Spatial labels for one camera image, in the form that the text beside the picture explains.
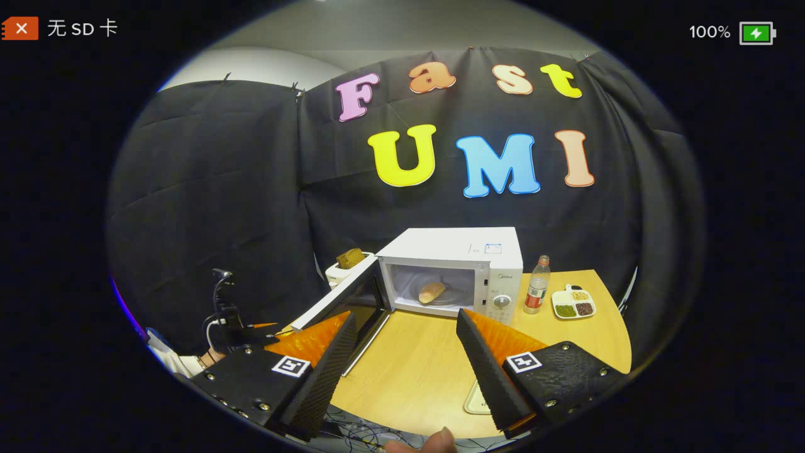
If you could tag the breaded round bun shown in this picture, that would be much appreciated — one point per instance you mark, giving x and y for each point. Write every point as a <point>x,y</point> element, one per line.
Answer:
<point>431,292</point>

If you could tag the brown bread slice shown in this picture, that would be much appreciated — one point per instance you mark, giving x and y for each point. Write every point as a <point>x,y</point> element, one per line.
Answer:
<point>350,258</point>

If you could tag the clear bottle with red label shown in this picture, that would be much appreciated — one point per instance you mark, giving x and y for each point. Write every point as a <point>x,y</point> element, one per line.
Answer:
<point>536,289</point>

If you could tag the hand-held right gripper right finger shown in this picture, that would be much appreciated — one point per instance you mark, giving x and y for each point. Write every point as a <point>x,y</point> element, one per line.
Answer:
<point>484,377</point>

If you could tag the glass microwave turntable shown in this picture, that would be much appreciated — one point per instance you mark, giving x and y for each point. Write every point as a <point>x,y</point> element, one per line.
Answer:
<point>456,296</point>

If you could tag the white toaster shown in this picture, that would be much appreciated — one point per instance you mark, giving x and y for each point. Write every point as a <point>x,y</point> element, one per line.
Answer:
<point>343,275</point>

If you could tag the white patterned plate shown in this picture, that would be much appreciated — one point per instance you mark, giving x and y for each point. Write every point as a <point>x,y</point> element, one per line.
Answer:
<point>475,399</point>

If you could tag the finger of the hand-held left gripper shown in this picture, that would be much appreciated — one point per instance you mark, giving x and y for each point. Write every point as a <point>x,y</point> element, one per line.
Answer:
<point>261,326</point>

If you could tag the white microwave oven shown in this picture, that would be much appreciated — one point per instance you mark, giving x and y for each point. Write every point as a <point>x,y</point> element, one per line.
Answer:
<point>453,245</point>

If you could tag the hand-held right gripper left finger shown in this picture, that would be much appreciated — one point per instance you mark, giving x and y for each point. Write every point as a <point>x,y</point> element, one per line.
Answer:
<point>314,390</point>

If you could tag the black backdrop cloth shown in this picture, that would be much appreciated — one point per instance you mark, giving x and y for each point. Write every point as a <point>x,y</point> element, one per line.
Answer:
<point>220,189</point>

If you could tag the white divided dish with beans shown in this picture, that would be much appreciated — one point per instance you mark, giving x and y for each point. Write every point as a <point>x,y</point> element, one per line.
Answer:
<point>573,303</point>

